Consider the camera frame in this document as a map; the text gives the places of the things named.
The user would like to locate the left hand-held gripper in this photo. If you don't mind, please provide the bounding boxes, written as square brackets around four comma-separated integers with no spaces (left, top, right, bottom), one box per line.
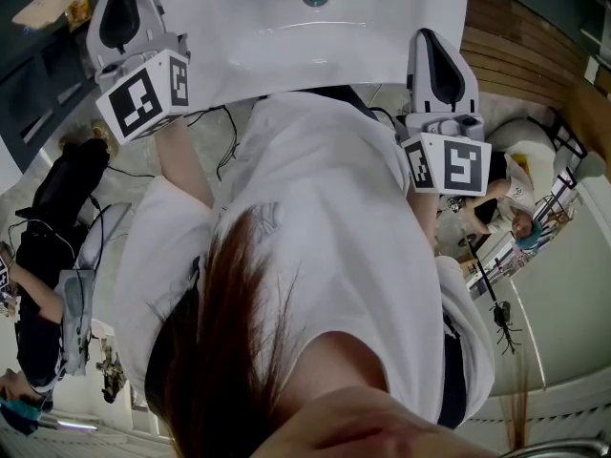
[85,0,192,143]

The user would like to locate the white sink counter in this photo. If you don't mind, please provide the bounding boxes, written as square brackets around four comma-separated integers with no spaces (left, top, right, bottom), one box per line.
[157,0,472,109]

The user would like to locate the person's white t-shirt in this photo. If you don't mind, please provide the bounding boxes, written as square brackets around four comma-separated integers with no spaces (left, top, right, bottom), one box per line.
[114,91,495,428]

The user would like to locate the camouflage patterned item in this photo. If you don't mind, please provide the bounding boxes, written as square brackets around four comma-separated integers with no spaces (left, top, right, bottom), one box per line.
[95,345,128,405]

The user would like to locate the chrome faucet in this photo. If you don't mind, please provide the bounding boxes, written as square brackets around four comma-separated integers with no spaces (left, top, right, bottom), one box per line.
[495,439,611,458]

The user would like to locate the black cables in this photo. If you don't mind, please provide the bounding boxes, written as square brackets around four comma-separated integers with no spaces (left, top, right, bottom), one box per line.
[183,105,240,183]

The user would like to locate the yellow snack packet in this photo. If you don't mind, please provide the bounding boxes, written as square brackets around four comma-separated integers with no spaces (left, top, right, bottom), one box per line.
[66,0,92,31]

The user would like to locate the dark shelf unit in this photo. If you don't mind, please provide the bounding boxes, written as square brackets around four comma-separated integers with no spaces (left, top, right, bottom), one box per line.
[0,31,104,176]

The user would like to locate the black tripod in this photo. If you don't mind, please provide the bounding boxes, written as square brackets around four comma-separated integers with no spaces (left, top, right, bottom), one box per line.
[470,240,521,355]

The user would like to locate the person's left forearm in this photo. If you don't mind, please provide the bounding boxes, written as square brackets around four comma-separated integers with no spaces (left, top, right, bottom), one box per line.
[153,119,216,209]

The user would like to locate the person's chin and neck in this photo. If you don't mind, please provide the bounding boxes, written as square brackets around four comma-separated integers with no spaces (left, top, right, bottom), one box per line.
[247,329,502,458]

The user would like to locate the person's right forearm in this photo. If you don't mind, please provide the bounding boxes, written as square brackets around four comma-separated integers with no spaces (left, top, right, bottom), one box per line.
[408,189,440,252]

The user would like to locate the white beanbag seat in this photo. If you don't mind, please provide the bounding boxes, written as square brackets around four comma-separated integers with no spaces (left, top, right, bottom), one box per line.
[486,116,559,180]

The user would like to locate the black metal chair frame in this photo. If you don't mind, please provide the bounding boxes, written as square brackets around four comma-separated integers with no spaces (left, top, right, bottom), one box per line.
[527,107,588,161]

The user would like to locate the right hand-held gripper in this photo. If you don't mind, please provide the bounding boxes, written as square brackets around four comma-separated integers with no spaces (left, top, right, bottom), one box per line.
[396,27,493,196]

